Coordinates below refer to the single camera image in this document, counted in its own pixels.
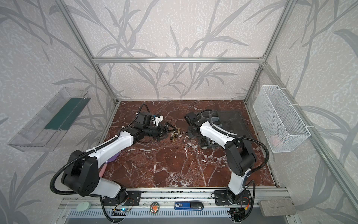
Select grey compartment organizer box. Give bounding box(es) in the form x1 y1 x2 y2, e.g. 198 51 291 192
200 109 228 149

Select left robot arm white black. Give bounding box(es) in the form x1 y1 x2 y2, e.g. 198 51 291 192
49 113 177 199

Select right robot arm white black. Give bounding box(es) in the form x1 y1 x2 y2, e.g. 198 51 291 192
185 110 269 204

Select pile of screws and nuts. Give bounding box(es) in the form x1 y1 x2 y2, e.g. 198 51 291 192
170 128 187 142

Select pink purple spatula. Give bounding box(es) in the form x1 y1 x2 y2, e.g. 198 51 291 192
98 155 119 177

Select blue black usb device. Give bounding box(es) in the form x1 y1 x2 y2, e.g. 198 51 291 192
174 201 204 211

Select round orange button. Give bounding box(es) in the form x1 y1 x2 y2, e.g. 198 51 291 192
150 202 160 214

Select pink object in basket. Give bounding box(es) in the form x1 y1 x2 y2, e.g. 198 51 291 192
270 135 283 149

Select white round disc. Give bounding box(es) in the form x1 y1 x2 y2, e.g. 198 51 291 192
76 201 91 212

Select grey rectangular pad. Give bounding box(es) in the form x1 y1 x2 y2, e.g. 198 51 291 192
259 199 296 217

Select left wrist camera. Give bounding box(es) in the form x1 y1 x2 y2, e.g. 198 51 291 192
152 115 164 127

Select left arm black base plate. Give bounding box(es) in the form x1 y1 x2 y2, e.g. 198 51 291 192
103 190 142 206

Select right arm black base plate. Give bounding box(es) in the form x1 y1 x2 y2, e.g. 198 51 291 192
211 189 252 206

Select white wire mesh basket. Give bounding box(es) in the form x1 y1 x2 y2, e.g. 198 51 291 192
253 85 311 153

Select clear plastic wall bin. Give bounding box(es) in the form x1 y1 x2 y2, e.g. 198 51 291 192
8 87 91 152

